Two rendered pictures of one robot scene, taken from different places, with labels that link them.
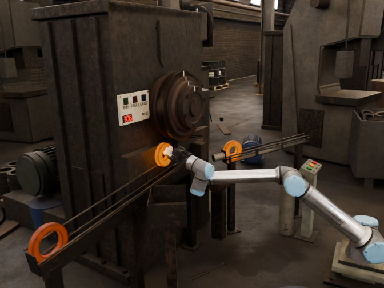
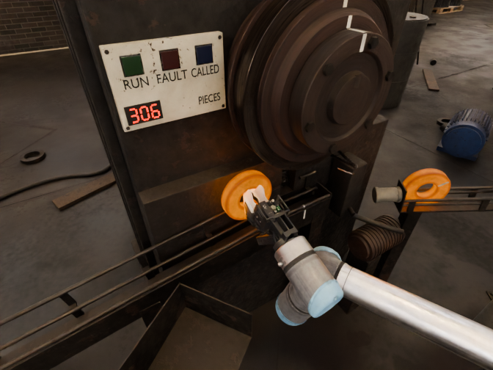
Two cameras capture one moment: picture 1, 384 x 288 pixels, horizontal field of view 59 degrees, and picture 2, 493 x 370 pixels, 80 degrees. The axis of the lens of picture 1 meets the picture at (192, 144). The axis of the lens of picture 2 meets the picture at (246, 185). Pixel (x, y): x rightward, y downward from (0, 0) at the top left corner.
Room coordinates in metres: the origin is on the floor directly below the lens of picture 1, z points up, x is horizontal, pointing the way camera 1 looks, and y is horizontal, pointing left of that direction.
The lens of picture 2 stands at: (1.54, -0.09, 1.38)
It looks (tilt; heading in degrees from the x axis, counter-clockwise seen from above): 39 degrees down; 26
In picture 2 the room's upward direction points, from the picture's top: straight up
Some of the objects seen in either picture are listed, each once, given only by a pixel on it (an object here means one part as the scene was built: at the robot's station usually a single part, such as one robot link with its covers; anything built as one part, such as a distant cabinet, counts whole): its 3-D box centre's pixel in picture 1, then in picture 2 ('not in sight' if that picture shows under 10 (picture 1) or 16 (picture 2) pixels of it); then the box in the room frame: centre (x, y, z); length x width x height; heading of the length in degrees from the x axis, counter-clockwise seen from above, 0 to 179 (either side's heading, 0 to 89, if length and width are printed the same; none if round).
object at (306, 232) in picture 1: (308, 200); not in sight; (2.46, -0.92, 0.31); 0.24 x 0.16 x 0.62; 147
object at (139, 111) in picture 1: (134, 107); (172, 81); (2.07, 0.35, 1.15); 0.26 x 0.02 x 0.18; 147
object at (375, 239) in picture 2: (221, 205); (364, 266); (2.50, -0.22, 0.27); 0.22 x 0.13 x 0.53; 147
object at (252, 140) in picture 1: (252, 148); (466, 131); (4.40, -0.82, 0.17); 0.57 x 0.31 x 0.34; 167
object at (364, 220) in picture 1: (364, 231); not in sight; (1.94, -1.10, 0.33); 0.17 x 0.15 x 0.18; 170
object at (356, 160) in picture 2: (198, 157); (343, 184); (2.50, -0.05, 0.68); 0.11 x 0.08 x 0.24; 57
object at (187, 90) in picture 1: (192, 107); (343, 97); (2.24, -0.01, 1.11); 0.28 x 0.06 x 0.28; 147
